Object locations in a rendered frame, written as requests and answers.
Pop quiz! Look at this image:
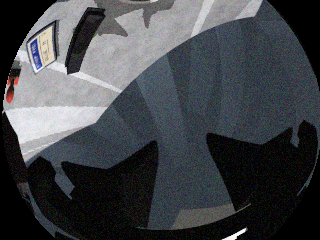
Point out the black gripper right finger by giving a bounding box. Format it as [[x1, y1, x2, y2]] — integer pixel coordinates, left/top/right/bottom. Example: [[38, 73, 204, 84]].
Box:
[[205, 127, 293, 211]]

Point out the black stamp pad tin with white and blue label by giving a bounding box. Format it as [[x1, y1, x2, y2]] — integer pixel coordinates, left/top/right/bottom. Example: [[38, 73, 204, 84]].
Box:
[[27, 19, 57, 76]]

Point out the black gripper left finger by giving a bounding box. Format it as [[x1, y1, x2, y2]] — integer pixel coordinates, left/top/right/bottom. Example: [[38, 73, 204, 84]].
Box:
[[61, 141, 159, 228]]

